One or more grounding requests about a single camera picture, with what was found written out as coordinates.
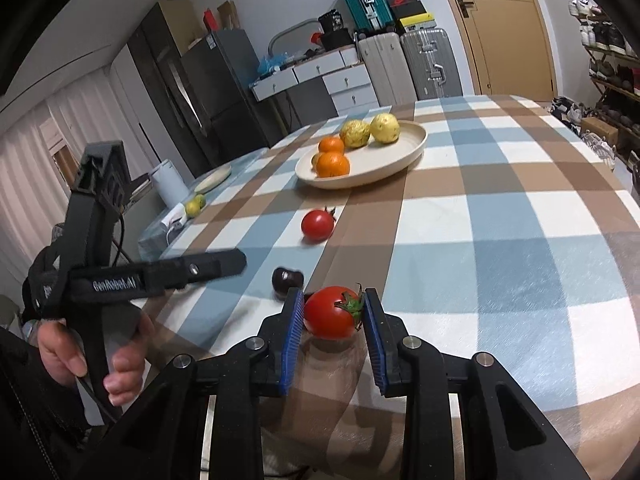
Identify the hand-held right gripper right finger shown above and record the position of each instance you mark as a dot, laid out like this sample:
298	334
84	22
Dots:
375	340

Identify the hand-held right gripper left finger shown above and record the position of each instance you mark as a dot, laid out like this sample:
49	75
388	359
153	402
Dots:
292	345

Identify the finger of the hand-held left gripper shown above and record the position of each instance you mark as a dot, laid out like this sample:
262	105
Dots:
200	269

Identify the red tomato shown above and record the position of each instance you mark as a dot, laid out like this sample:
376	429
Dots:
317	224
327	312

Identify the dark purple plum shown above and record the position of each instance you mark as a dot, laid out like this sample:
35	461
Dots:
287	280

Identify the orange mandarin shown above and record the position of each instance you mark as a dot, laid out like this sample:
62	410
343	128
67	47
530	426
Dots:
331	145
332	165

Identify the large cream plate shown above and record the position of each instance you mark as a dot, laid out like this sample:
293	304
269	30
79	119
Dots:
380	157

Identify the yellow bumpy guava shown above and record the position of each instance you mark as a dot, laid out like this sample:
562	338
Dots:
385	127
355	132

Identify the person's left hand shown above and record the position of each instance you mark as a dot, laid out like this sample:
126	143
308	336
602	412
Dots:
127	365

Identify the white handheld device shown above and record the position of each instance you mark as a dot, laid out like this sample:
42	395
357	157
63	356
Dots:
175	217

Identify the yellow green citrus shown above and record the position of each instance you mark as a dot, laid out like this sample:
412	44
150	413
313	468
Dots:
201	200
192	208

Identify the white curtain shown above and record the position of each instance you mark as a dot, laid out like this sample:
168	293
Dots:
30	170

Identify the white trash bin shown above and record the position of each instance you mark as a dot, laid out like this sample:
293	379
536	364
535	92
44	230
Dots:
170	185

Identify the small wooden plate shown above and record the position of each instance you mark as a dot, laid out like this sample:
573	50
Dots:
212	180

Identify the dark wardrobe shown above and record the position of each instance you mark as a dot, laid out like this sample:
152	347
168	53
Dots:
160	100

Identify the brown blue checkered tablecloth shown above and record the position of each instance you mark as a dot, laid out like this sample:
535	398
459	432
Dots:
500	260

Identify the grey refrigerator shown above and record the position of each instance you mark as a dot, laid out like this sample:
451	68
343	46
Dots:
225	90

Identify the blue plastic bag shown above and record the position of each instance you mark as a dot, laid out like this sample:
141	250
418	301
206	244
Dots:
275	64

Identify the tall cardboard box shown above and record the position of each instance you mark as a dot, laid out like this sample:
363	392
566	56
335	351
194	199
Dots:
180	25

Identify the white desk with drawers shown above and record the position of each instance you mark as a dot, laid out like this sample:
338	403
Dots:
350	87

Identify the red flat box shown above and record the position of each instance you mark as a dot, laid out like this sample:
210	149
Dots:
211	21

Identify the brown paper bag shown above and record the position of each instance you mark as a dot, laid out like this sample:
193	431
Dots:
227	15

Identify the black bag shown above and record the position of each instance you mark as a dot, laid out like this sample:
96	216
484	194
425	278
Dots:
336	40

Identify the beige suitcase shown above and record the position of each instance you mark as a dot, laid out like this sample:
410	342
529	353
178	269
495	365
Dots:
387	70

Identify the black printed box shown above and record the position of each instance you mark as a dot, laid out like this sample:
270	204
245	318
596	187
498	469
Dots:
331	21

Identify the silver suitcase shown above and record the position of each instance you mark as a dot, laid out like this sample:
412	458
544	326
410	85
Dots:
430	62

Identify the pair of white sandals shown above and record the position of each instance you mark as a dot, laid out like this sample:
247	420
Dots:
600	147

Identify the pile of loose shoes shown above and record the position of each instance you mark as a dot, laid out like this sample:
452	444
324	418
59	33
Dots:
567	110

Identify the small cardboard box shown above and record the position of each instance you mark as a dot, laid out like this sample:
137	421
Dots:
599	131

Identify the yellow black shoe box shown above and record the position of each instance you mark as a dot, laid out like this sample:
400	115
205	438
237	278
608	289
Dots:
417	23

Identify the plain black shoe box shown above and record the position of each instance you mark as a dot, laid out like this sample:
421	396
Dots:
410	11

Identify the wooden door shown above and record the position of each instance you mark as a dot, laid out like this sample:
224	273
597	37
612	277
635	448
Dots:
500	25

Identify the wooden shoe rack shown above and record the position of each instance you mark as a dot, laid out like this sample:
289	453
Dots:
602	82

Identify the group of shoes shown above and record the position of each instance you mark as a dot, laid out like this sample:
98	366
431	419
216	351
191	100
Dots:
605	35

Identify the grey curved metal frame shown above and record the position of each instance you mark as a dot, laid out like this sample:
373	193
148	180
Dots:
290	27

